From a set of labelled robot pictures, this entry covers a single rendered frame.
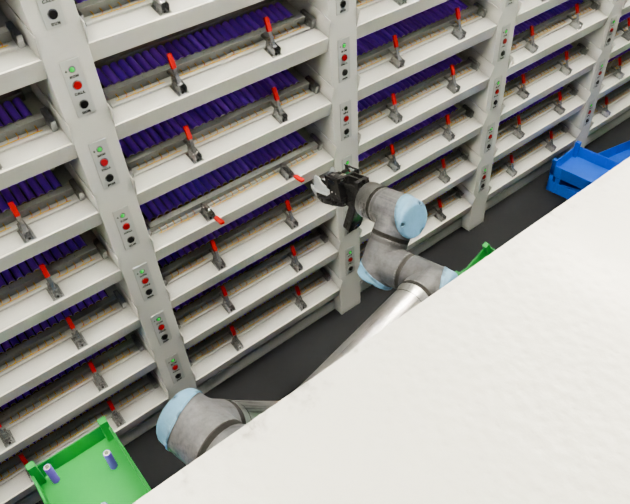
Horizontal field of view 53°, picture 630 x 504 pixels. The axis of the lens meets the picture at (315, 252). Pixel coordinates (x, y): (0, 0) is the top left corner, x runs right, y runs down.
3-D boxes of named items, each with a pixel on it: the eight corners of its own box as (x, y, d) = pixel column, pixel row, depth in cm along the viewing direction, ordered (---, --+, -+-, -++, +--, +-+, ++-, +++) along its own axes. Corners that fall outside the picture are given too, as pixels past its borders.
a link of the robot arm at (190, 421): (376, 464, 170) (186, 496, 108) (327, 430, 180) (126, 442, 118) (400, 412, 170) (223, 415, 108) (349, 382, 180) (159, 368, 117)
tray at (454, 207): (468, 211, 261) (479, 190, 250) (358, 282, 235) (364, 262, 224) (434, 180, 269) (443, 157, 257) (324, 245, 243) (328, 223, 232)
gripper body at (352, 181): (344, 162, 162) (375, 174, 153) (350, 192, 167) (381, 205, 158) (321, 175, 159) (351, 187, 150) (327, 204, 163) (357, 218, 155)
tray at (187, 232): (332, 168, 193) (337, 147, 185) (155, 262, 167) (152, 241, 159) (292, 128, 201) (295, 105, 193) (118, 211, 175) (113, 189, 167)
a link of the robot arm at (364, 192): (396, 212, 155) (366, 229, 151) (383, 206, 159) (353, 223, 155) (391, 179, 150) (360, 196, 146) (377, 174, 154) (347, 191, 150)
